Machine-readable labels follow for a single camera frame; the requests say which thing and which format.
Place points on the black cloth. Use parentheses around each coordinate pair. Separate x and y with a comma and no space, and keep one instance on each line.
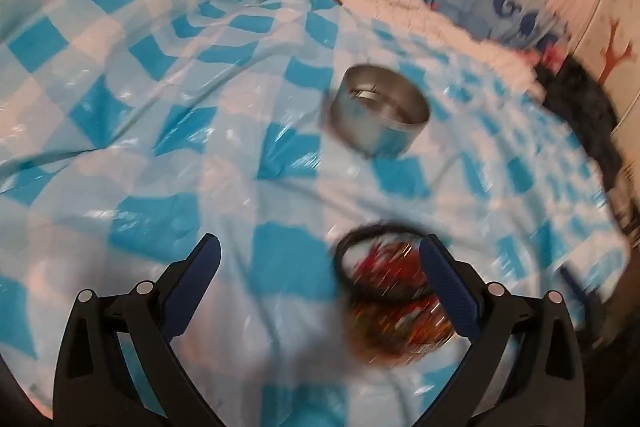
(582,107)

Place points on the orange tree wall sticker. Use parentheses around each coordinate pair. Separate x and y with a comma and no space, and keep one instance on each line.
(614,52)

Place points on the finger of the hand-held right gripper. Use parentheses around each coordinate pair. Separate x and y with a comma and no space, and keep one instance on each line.
(573,287)

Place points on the round metal tin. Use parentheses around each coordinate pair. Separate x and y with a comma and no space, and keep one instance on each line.
(367,129)

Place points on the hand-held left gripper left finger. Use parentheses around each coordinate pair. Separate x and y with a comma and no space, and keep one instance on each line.
(200,269)

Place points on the blue checkered plastic sheet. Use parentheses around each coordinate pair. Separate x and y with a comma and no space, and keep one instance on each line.
(210,167)

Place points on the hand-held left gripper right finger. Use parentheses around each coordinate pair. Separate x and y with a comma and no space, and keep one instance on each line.
(450,289)

